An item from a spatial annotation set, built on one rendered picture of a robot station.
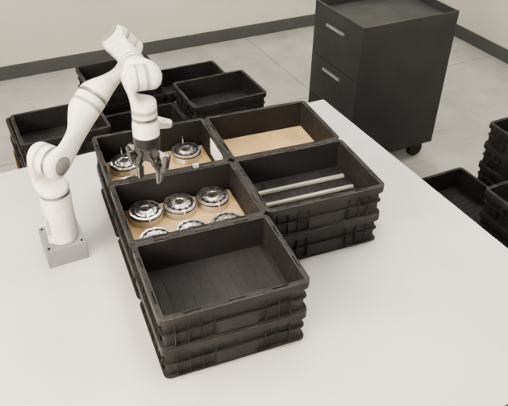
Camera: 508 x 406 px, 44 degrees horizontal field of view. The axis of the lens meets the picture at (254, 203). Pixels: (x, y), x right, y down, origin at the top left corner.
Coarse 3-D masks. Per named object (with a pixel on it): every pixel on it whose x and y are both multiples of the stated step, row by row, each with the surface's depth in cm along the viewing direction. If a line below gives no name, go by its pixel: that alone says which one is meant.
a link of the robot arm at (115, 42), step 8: (112, 32) 186; (120, 32) 184; (128, 32) 188; (104, 40) 188; (112, 40) 184; (120, 40) 181; (112, 48) 181; (120, 48) 178; (128, 48) 176; (120, 56) 175; (120, 64) 174
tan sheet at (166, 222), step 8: (232, 200) 204; (232, 208) 200; (240, 208) 200; (128, 216) 196; (200, 216) 197; (208, 216) 197; (128, 224) 193; (160, 224) 193; (168, 224) 193; (176, 224) 193; (136, 232) 190
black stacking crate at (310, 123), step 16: (256, 112) 232; (272, 112) 235; (288, 112) 238; (304, 112) 237; (224, 128) 231; (240, 128) 234; (256, 128) 237; (272, 128) 239; (304, 128) 241; (320, 128) 227
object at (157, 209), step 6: (138, 204) 196; (150, 204) 196; (156, 204) 196; (132, 210) 194; (156, 210) 193; (132, 216) 191; (138, 216) 192; (144, 216) 191; (150, 216) 192; (156, 216) 191
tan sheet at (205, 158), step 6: (204, 150) 228; (204, 156) 224; (144, 162) 221; (174, 162) 221; (198, 162) 221; (204, 162) 221; (108, 168) 217; (144, 168) 217; (150, 168) 217; (144, 174) 215
